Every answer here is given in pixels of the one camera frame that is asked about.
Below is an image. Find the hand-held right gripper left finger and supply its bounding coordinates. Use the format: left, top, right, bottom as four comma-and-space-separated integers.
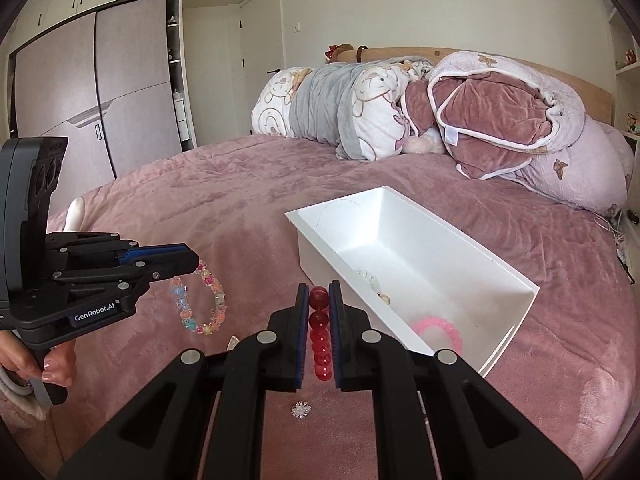
57, 283, 309, 480

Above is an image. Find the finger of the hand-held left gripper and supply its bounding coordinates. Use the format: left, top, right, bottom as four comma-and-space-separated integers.
45, 232, 197, 267
49, 258, 202, 312

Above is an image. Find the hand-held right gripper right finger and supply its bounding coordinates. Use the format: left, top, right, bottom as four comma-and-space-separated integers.
329, 281, 585, 480

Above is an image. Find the red bead bracelet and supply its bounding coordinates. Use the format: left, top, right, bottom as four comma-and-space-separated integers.
308, 285, 334, 382

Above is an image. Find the pastel multicolour bead bracelet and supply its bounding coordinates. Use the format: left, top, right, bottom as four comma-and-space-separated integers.
169, 259, 229, 337

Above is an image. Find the pink bead bracelet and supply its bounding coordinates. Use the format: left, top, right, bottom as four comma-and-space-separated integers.
412, 315, 466, 357

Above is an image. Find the white plastic box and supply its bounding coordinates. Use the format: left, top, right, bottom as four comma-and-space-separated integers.
284, 186, 542, 379

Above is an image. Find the person's left hand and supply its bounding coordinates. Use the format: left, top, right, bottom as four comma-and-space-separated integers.
0, 336, 77, 387

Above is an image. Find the pink plush bedspread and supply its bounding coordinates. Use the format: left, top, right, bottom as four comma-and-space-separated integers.
0, 132, 640, 480

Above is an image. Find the grey sliding door wardrobe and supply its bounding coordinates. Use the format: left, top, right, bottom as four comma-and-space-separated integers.
7, 0, 197, 181

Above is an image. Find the bear print rolled quilt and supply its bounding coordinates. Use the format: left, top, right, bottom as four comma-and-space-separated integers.
251, 56, 437, 162

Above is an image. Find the white plush toy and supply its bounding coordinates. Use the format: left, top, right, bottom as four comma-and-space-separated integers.
402, 127, 447, 156

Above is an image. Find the pink velvet lavender quilt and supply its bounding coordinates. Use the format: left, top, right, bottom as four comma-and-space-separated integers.
400, 51, 635, 215

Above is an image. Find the wooden headboard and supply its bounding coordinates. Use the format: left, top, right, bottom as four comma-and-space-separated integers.
327, 46, 615, 127

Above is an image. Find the white pearl bracelet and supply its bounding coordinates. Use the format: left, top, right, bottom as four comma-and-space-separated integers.
356, 269, 394, 307

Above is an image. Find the white rope cord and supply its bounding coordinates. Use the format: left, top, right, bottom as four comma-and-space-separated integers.
0, 367, 53, 418

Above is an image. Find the white charging cable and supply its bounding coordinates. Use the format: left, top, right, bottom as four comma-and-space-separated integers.
594, 209, 635, 277

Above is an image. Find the white wall shelf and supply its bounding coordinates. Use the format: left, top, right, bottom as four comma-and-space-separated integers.
607, 4, 640, 161

